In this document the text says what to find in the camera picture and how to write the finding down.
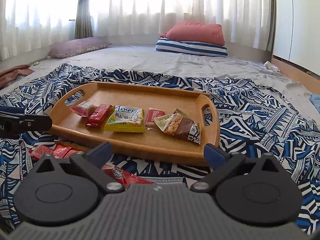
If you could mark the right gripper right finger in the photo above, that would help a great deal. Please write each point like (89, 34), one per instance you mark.
(224, 165)

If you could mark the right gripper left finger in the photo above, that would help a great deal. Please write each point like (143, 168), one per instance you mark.
(89, 165)

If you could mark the red label cracker pack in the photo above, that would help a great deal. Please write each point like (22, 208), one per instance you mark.
(65, 150)

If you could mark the long red snack bar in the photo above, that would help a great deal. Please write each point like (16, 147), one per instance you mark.
(122, 176)

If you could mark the small red snack bar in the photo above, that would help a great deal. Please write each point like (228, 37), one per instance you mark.
(99, 115)

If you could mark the yellow Americ snack pack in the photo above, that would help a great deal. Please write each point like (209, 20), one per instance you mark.
(126, 119)

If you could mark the pink clear snack packet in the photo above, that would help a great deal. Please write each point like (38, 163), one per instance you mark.
(84, 109)

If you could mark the brown peanut snack pack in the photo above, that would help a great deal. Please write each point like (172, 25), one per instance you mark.
(182, 127)

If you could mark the red Biscoff biscuit pack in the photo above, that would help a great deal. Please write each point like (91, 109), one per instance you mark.
(151, 114)

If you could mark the pale yellow snack packet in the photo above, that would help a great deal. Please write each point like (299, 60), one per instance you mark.
(162, 121)

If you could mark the white pink snack packet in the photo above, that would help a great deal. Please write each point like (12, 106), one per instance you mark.
(40, 151)

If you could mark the brown red cloth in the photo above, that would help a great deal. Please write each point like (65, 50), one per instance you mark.
(9, 75)

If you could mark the wooden serving tray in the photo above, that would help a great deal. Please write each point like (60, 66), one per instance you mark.
(153, 144)

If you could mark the purple pillow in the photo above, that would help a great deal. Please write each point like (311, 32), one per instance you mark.
(76, 47)

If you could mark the grey bed sheet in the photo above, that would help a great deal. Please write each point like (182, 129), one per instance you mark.
(184, 65)

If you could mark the blue cloth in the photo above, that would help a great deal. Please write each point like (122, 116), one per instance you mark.
(315, 100)

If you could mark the white sheer curtain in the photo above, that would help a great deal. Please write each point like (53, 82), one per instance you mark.
(28, 25)

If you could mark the green drape curtain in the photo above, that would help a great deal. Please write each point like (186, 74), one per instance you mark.
(83, 24)

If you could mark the red pillow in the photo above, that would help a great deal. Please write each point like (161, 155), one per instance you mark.
(197, 32)

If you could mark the blue white striped pillow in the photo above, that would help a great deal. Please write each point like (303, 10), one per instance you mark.
(192, 48)

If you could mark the white wardrobe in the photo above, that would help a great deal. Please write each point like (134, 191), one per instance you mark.
(297, 33)

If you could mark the wooden bed frame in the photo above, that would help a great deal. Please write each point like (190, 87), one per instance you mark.
(295, 74)

